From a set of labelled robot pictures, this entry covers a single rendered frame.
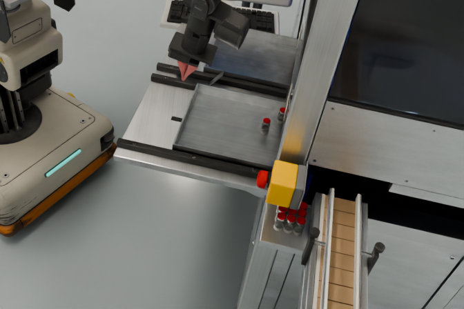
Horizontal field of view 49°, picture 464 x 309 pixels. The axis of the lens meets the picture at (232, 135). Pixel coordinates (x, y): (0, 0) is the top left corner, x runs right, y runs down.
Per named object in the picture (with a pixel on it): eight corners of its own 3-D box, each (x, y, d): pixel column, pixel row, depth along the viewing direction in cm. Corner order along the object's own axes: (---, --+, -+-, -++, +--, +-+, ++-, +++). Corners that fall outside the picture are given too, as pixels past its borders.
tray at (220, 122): (310, 116, 147) (313, 107, 145) (302, 183, 129) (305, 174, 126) (196, 92, 149) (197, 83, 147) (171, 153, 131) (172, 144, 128)
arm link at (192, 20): (200, -8, 108) (189, 4, 104) (228, 7, 108) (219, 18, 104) (192, 18, 113) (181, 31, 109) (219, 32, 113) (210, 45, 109)
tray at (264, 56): (318, 52, 172) (320, 43, 169) (312, 99, 153) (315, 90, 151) (220, 31, 174) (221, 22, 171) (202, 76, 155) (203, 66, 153)
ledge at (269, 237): (322, 214, 125) (323, 210, 123) (317, 259, 115) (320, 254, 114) (266, 201, 125) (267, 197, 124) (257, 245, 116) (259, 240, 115)
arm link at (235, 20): (212, -32, 103) (192, -6, 99) (262, -7, 103) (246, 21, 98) (203, 9, 114) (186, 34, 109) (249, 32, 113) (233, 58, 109)
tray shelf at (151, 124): (317, 48, 177) (319, 44, 175) (298, 203, 126) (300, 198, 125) (184, 20, 179) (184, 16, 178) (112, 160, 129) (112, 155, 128)
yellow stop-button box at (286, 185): (300, 186, 117) (306, 165, 112) (297, 210, 112) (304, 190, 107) (268, 179, 118) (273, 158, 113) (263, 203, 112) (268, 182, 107)
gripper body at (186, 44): (210, 69, 114) (219, 43, 108) (166, 53, 113) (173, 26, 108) (215, 52, 118) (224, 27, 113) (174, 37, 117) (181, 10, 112)
